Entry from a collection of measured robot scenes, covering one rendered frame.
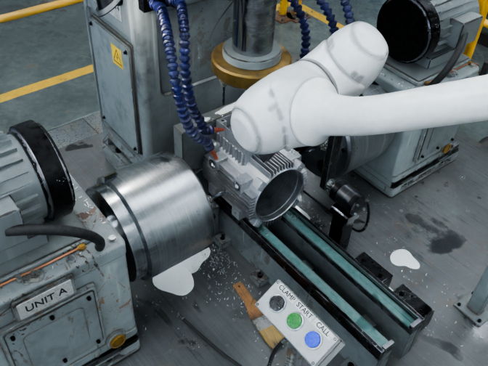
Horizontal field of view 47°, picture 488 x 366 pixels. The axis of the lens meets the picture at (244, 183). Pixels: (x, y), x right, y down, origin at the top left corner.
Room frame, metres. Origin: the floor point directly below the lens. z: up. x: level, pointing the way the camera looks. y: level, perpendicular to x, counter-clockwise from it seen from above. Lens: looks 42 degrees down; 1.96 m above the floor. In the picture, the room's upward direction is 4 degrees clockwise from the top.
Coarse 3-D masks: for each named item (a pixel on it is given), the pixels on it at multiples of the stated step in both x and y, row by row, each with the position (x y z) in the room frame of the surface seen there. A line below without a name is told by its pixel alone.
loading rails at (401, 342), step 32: (224, 224) 1.07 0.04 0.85; (288, 224) 1.03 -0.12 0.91; (256, 256) 0.96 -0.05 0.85; (288, 256) 0.91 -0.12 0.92; (320, 256) 0.94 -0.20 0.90; (352, 256) 0.91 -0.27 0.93; (320, 288) 0.82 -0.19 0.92; (352, 288) 0.85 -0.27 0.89; (384, 288) 0.82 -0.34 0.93; (352, 320) 0.73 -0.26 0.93; (384, 320) 0.77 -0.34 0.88; (416, 320) 0.74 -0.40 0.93; (352, 352) 0.70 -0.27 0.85; (384, 352) 0.66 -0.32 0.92
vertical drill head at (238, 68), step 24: (240, 0) 1.09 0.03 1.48; (264, 0) 1.09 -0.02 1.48; (240, 24) 1.09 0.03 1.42; (264, 24) 1.09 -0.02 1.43; (216, 48) 1.15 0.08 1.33; (240, 48) 1.09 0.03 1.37; (264, 48) 1.09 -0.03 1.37; (216, 72) 1.07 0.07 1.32; (240, 72) 1.05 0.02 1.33; (264, 72) 1.06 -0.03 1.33
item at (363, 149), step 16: (320, 144) 1.17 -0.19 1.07; (352, 144) 1.15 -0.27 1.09; (368, 144) 1.19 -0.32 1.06; (384, 144) 1.23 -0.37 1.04; (304, 160) 1.25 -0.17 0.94; (320, 160) 1.20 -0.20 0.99; (352, 160) 1.15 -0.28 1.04; (368, 160) 1.22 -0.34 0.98; (320, 176) 1.20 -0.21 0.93; (336, 176) 1.16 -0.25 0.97
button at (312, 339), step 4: (312, 332) 0.59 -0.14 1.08; (316, 332) 0.59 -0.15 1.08; (308, 336) 0.59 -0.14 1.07; (312, 336) 0.59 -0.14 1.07; (316, 336) 0.59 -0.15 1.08; (304, 340) 0.58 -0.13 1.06; (308, 340) 0.58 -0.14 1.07; (312, 340) 0.58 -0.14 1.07; (316, 340) 0.58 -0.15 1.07; (320, 340) 0.58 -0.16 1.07; (308, 344) 0.58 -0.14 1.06; (312, 344) 0.57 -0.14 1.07; (316, 344) 0.57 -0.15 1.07; (312, 348) 0.57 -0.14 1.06
